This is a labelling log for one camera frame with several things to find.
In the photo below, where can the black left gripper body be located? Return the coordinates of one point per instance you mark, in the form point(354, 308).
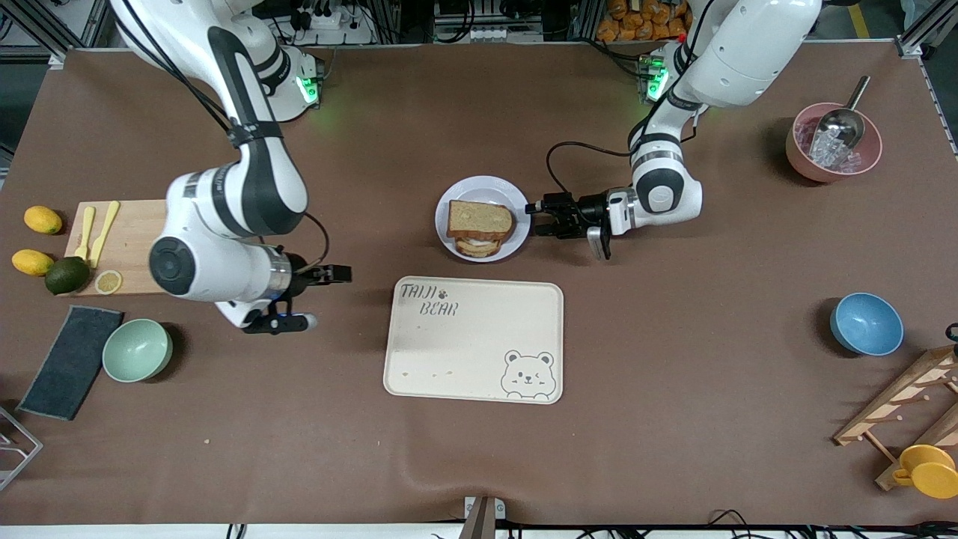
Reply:
point(586, 210)

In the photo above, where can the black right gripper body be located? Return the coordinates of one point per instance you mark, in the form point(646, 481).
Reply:
point(301, 275)

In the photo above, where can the pale lilac round plate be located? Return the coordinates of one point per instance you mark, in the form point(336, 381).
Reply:
point(486, 187)

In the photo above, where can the plain brown bread slice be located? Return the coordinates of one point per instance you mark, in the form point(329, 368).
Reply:
point(479, 218)

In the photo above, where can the toasted bread slice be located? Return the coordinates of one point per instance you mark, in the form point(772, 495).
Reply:
point(479, 253)

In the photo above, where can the fried egg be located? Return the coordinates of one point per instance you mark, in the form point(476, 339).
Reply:
point(475, 243)

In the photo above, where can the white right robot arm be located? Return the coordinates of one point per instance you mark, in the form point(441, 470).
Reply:
point(224, 209)

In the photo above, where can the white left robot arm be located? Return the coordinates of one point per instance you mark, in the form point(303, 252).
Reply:
point(741, 52)

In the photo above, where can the cream bear print tray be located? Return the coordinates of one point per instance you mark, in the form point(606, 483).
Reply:
point(464, 352)

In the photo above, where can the wooden cutting board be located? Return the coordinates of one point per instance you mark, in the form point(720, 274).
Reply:
point(135, 232)

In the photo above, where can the mint green bowl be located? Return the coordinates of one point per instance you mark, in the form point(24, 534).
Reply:
point(137, 350)

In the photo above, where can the lemon slice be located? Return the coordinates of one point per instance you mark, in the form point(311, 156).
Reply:
point(108, 282)

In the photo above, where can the orange snack bags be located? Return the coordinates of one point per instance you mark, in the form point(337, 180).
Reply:
point(636, 19)

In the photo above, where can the yellow plastic knife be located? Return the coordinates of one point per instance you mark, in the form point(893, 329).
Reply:
point(103, 236)

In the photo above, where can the pink bowl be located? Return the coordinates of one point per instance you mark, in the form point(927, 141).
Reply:
point(797, 161)

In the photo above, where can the yellow plastic fork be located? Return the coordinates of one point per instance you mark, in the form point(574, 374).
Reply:
point(85, 233)

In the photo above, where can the dark green avocado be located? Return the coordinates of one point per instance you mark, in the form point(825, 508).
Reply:
point(66, 275)

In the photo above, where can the clear ice cube pile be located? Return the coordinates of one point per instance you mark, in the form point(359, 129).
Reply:
point(827, 153)

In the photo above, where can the dark grey cloth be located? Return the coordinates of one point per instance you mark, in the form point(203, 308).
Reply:
point(69, 363)

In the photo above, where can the white power strip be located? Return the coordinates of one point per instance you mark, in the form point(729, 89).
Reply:
point(329, 22)

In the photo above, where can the yellow lemon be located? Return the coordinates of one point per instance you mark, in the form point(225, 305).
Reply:
point(32, 263)
point(43, 219)

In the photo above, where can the metal scoop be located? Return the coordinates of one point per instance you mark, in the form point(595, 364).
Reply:
point(842, 126)

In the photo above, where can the blue bowl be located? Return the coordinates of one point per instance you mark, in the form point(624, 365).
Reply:
point(866, 324)

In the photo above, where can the wooden cup rack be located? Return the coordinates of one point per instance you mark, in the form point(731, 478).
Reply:
point(909, 393)

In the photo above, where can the yellow cup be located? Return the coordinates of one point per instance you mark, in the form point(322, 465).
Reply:
point(928, 471)

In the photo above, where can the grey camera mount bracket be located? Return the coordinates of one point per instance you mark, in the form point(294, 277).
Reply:
point(483, 516)

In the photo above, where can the aluminium frame post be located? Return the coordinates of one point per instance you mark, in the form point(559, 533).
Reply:
point(924, 30)
point(45, 26)

